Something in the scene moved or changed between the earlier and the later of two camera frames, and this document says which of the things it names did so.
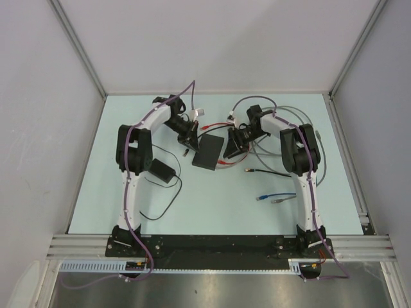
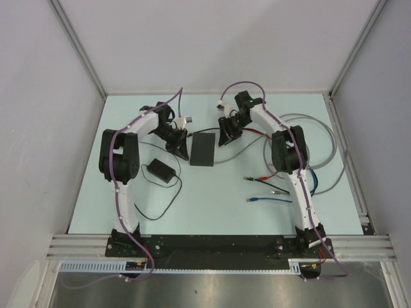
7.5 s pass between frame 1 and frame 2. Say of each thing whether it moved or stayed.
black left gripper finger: moved
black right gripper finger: moved
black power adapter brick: stayed
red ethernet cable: moved
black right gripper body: moved
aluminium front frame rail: stayed
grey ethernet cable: moved
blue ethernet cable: moved
